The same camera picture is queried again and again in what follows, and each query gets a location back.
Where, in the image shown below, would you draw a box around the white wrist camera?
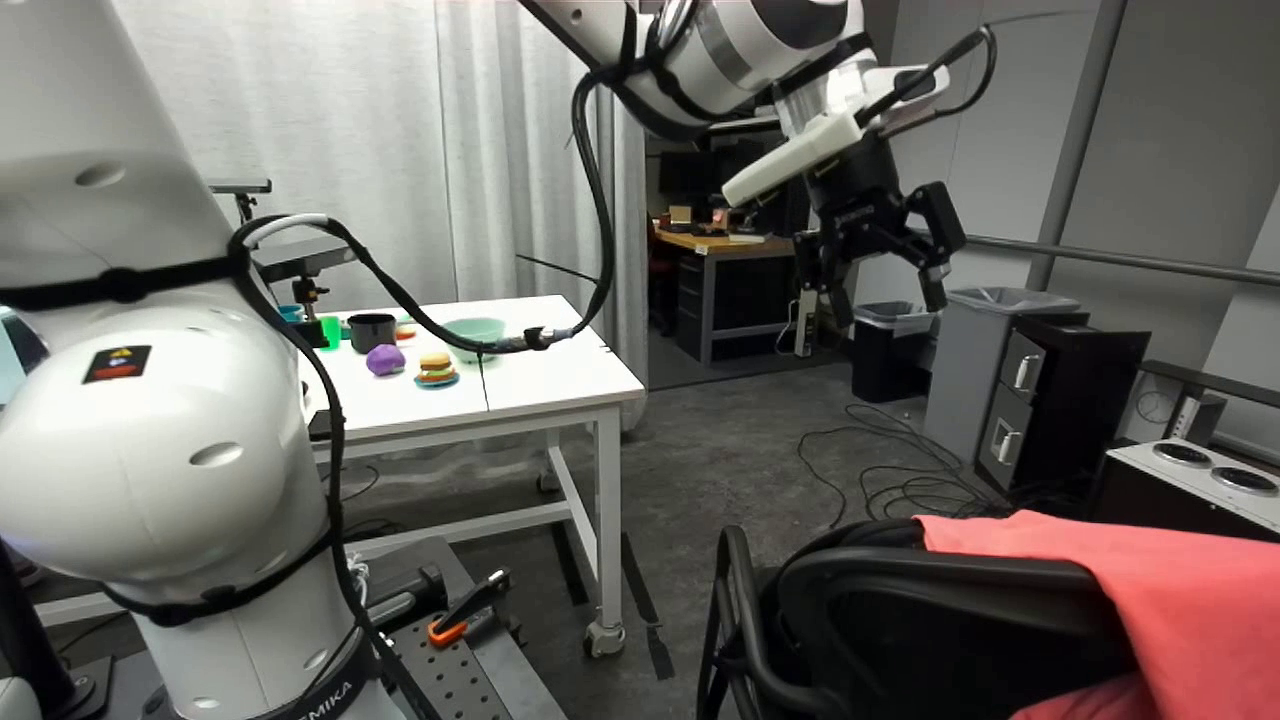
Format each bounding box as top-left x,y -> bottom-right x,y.
720,109 -> 872,211

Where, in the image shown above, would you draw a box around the black floor cables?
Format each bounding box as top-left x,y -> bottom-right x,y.
797,398 -> 993,532

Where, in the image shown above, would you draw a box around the white curtain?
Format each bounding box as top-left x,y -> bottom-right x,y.
113,0 -> 631,326

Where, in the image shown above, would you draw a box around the black camera stand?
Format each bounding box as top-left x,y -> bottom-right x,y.
195,168 -> 353,318

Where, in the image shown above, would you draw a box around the toy burger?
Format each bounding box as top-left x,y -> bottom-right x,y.
412,349 -> 464,393

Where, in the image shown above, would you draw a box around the black flat floor bar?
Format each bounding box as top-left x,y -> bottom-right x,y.
613,529 -> 680,684

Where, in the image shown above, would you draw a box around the green bowl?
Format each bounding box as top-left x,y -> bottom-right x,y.
440,318 -> 511,356

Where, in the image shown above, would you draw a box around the black drawer cabinet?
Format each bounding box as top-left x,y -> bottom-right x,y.
972,311 -> 1150,515

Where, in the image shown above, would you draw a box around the grey wall rail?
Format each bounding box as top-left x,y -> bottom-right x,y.
1139,356 -> 1280,416
957,236 -> 1280,292

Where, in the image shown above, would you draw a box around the black waste bin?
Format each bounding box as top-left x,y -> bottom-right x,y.
848,300 -> 936,410

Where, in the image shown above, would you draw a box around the orange and black clamp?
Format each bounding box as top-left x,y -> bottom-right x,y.
418,568 -> 516,653

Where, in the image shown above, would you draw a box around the white shelf with black rings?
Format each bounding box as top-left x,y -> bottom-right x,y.
1101,438 -> 1280,537

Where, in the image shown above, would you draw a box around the white table with casters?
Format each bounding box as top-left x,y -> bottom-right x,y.
22,292 -> 653,666

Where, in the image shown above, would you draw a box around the wooden top workbench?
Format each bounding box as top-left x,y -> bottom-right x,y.
647,218 -> 805,370

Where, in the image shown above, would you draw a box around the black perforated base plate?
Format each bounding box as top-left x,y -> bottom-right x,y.
377,537 -> 570,720

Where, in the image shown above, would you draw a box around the orange shirt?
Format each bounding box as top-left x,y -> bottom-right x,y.
917,507 -> 1280,720

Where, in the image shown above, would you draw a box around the black mesh office chair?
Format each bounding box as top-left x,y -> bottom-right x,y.
690,515 -> 1162,720

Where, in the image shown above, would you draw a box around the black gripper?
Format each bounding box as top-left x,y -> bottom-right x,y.
798,129 -> 972,338

